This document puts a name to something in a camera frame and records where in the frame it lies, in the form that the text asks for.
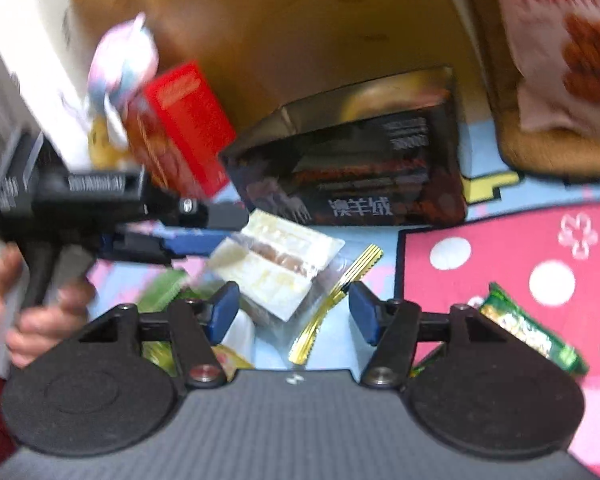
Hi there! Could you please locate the red gift box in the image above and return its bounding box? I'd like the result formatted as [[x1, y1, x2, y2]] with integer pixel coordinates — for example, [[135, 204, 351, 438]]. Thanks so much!
[[122, 60, 238, 200]]

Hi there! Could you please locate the green snack packet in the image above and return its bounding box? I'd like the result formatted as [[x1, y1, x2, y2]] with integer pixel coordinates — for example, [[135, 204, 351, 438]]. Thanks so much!
[[137, 270, 221, 377], [472, 282, 589, 377]]

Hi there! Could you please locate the brown seat cushion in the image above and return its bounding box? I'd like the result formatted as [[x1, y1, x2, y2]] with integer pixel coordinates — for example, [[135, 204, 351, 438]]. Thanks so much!
[[459, 0, 600, 183]]

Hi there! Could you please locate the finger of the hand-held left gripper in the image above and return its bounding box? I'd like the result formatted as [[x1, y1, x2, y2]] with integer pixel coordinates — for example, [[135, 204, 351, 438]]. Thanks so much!
[[145, 195, 251, 233], [100, 227, 243, 267]]

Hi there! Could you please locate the black cardboard box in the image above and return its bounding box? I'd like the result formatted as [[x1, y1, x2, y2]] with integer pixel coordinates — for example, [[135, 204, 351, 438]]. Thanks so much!
[[220, 65, 468, 228]]

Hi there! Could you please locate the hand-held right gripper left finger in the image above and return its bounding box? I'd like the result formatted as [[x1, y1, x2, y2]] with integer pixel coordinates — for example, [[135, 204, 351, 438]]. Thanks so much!
[[77, 281, 241, 389]]

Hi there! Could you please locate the person's left hand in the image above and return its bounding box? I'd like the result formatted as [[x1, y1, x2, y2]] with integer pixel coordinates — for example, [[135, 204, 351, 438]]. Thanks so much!
[[0, 247, 99, 370]]

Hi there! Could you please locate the pink fried twist snack bag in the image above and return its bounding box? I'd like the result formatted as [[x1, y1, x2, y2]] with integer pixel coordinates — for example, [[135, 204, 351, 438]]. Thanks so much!
[[485, 0, 600, 142]]

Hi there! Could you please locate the wooden board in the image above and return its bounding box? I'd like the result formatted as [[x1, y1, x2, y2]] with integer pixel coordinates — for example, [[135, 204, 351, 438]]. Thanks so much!
[[70, 0, 487, 173]]

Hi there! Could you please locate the yellow white snack packet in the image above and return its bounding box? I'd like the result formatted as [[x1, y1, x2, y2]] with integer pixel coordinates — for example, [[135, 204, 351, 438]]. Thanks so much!
[[215, 310, 257, 372]]

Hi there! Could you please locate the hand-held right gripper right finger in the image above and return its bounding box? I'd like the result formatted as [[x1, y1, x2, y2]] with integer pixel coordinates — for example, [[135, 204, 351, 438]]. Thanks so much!
[[347, 280, 511, 391]]

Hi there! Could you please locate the yellow duck plush toy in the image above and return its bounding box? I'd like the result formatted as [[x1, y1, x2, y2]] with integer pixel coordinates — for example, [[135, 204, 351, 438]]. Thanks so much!
[[87, 115, 132, 168]]

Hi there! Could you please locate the pink blue plush toy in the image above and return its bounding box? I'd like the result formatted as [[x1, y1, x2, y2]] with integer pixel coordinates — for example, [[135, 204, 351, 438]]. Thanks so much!
[[87, 12, 161, 147]]

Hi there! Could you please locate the white cake packet gold edged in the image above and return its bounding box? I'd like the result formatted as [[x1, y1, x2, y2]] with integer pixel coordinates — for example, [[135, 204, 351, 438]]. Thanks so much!
[[207, 210, 384, 366]]

